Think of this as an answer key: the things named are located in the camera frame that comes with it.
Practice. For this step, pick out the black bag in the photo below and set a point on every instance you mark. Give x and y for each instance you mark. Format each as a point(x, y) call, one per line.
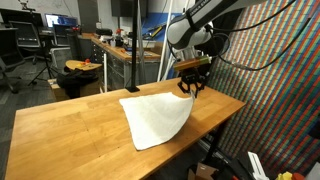
point(75, 81)

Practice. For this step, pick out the wooden top workbench cabinet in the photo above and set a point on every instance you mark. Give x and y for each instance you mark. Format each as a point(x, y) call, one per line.
point(116, 66)

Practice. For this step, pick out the small orange object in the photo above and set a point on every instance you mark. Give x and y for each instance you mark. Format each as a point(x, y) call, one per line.
point(86, 62)

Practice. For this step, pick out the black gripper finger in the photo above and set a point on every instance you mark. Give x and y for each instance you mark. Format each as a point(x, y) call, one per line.
point(199, 88)
point(183, 86)

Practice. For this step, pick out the black wall screen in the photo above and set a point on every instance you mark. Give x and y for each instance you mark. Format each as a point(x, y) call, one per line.
point(121, 8)

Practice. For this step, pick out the white plastic bracket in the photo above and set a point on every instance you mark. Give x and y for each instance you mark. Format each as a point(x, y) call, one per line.
point(256, 166)

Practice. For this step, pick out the tan wrist camera bar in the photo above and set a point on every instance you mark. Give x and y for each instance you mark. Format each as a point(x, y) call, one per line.
point(191, 63)

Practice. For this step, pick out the lit computer monitor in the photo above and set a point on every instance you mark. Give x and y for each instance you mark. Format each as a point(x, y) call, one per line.
point(61, 20)

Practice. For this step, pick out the white diagonal pipe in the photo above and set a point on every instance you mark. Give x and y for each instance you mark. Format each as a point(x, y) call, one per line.
point(165, 40)

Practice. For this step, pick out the grey vented metal box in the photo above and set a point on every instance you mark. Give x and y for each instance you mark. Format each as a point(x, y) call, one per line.
point(60, 57)

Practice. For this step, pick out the white cloth towel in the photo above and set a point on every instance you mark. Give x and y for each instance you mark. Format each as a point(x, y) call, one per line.
point(156, 120)

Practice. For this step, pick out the black tripod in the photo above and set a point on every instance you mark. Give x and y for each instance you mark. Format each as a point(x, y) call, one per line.
point(48, 66)

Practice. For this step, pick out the round wooden stool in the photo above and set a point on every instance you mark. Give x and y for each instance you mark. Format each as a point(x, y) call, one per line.
point(76, 64)

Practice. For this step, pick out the colourful patterned curtain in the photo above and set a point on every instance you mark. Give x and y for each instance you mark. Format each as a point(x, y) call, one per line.
point(283, 100)

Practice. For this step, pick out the black table leg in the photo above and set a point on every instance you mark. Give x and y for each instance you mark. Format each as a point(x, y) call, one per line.
point(215, 143)

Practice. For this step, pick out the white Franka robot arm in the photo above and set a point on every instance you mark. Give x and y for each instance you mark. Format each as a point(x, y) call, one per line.
point(193, 26)

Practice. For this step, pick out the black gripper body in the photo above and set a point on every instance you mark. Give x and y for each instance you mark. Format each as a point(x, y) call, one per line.
point(195, 76)

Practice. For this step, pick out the brown cardboard box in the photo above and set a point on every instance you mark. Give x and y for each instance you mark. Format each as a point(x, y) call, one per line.
point(203, 171)

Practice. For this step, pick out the black vertical stand pole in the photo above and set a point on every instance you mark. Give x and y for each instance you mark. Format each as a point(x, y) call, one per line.
point(134, 50)

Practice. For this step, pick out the black mesh office chair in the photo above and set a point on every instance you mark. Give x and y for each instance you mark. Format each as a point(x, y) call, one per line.
point(25, 35)

